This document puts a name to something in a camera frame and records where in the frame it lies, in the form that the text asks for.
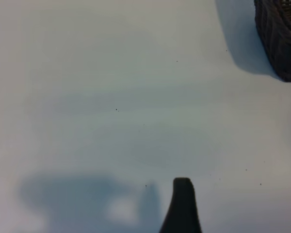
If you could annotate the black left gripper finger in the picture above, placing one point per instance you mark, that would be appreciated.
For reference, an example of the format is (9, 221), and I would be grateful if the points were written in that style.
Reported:
(183, 208)

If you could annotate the dark brown wicker basket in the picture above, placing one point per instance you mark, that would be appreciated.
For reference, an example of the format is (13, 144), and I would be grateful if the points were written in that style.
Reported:
(281, 48)

